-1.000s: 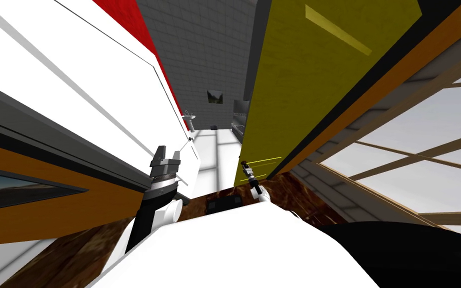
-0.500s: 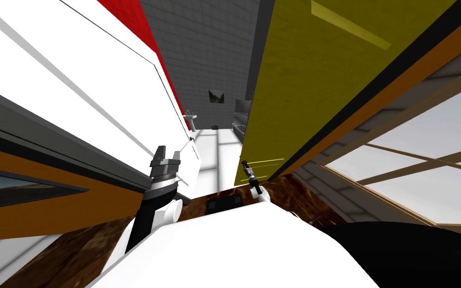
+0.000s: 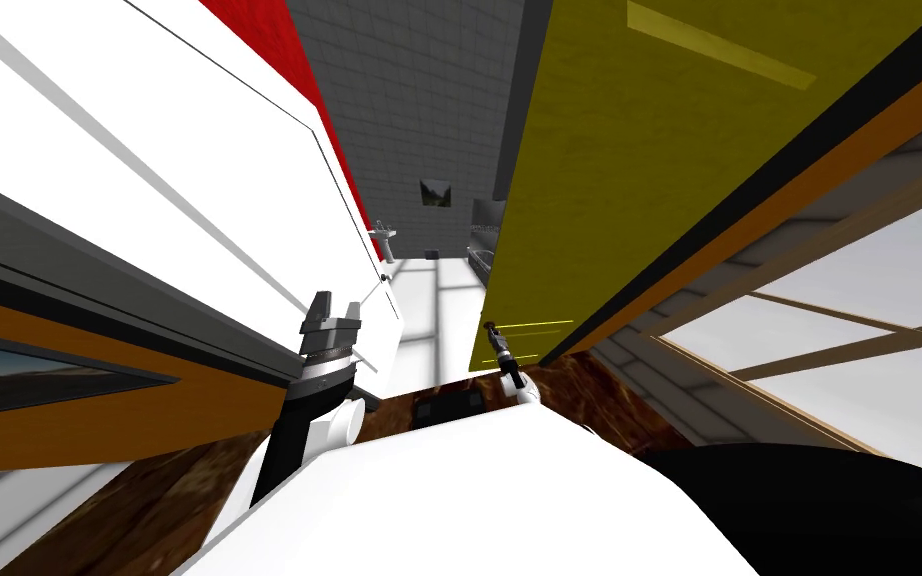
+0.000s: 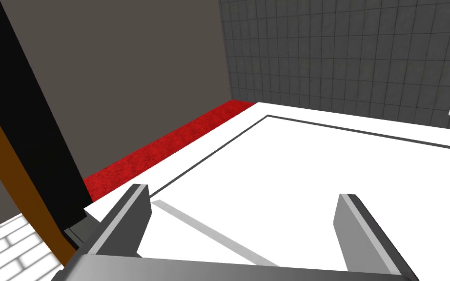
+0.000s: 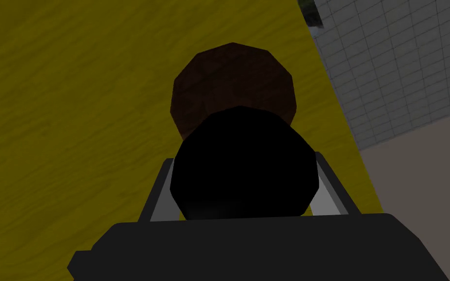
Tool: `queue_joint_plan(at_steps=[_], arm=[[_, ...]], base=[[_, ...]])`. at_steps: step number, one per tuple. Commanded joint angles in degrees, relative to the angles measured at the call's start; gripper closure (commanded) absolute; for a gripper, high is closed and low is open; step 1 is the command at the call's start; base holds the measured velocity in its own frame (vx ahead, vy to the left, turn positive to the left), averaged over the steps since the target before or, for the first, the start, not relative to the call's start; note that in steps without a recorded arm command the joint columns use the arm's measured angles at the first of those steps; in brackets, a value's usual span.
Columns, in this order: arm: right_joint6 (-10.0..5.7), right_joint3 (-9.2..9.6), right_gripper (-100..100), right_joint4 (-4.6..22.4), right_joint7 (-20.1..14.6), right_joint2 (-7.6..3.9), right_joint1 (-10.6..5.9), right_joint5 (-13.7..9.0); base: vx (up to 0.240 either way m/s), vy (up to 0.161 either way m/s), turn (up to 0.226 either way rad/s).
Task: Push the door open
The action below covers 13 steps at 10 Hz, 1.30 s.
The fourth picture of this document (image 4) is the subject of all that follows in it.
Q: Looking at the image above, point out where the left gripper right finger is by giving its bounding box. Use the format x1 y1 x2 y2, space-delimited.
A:
333 193 419 280

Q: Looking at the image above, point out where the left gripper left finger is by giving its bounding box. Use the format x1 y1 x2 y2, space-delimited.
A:
85 183 153 259

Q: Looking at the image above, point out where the white cupboard door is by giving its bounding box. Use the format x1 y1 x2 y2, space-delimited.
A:
137 115 450 281

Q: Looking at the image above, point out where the grey bar handle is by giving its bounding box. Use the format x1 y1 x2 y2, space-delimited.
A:
150 199 281 268

